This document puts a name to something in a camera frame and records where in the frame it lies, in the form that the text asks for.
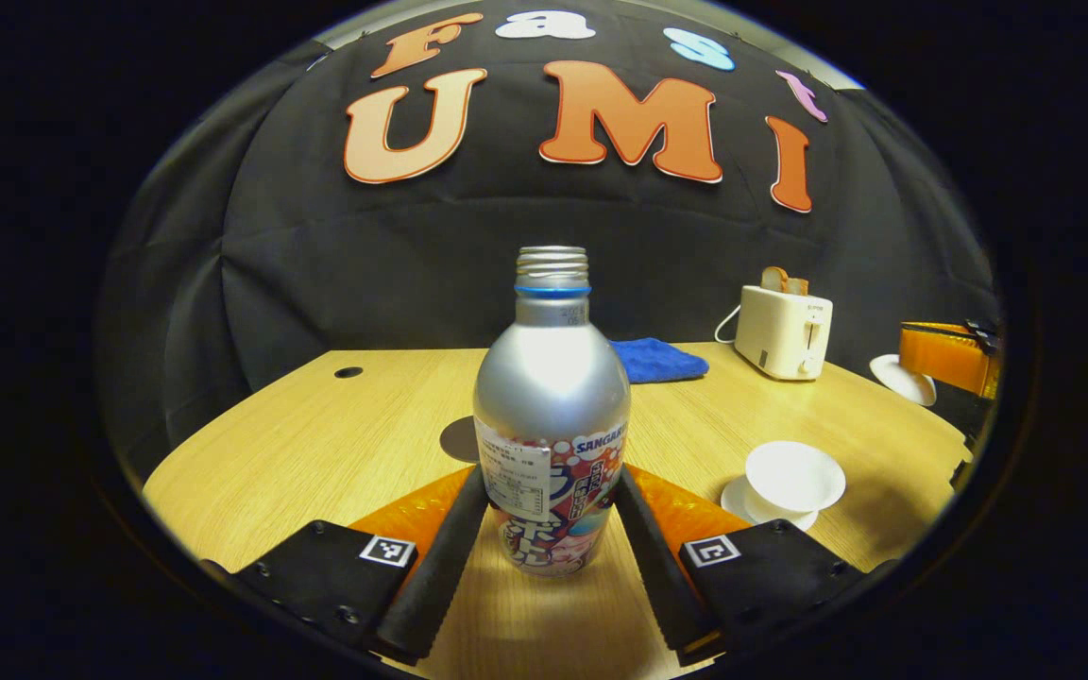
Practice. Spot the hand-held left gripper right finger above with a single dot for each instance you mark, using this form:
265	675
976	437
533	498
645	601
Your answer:
662	576

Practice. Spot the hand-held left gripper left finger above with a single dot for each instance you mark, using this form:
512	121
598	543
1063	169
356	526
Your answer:
440	576

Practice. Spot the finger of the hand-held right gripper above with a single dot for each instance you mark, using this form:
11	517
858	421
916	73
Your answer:
941	354

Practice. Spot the dark round coaster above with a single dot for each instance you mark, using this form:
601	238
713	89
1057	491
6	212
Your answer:
459	439

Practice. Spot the white teacup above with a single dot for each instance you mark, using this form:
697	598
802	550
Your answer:
794	477

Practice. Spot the silver water bottle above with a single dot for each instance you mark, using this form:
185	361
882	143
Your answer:
552	397

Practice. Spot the white saucer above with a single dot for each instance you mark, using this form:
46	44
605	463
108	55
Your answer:
738	501

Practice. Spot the toast slice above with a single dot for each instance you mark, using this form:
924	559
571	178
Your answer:
774	279
799	285

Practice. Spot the white toaster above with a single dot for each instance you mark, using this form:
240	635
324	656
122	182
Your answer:
780	335

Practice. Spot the blue towel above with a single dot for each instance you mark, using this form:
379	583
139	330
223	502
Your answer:
657	361

